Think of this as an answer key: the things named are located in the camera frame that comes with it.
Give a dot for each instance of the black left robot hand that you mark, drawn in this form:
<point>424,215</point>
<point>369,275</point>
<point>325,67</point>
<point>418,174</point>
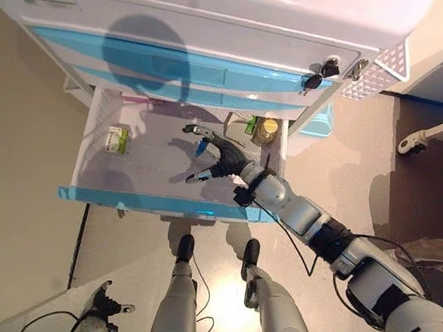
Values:
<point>101,308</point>

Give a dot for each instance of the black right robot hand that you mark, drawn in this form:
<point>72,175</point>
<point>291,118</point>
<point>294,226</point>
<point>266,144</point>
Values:
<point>232,158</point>

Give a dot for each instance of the blue white medicine box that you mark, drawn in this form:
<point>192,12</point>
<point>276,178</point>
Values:
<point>200,147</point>

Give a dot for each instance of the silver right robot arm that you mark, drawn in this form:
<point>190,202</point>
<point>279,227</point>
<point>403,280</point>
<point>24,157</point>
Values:
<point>303,213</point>

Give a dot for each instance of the small green medicine box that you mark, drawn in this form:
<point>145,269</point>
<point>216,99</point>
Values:
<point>250,126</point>

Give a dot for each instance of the medicine bottle with yellow cap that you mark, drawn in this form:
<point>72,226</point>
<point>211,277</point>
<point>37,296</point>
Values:
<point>267,130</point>

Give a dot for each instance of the green white medicine box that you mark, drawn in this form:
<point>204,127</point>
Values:
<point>116,140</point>

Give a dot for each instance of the silver left robot leg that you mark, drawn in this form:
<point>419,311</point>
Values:
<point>171,324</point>

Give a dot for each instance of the silver robot leg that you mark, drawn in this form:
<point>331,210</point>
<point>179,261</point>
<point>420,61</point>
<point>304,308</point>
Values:
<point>171,324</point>
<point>278,312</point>

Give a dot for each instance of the light blue waste bin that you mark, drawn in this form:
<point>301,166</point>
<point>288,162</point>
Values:
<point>317,125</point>

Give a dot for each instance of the black cart keys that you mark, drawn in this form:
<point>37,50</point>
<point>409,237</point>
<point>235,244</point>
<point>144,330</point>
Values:
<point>312,80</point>

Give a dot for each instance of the white blue medical cart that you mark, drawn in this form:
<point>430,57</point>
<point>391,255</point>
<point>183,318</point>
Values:
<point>248,14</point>

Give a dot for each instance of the metal cart latch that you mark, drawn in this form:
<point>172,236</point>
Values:
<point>356,69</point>

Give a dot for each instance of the silver right robot leg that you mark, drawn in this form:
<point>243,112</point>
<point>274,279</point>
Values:
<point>278,312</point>

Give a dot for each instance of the white perforated side basket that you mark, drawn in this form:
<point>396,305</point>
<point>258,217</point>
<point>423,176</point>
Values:
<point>379,76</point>

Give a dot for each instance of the white hospital bed frame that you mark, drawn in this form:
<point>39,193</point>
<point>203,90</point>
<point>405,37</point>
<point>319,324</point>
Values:
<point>441,125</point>

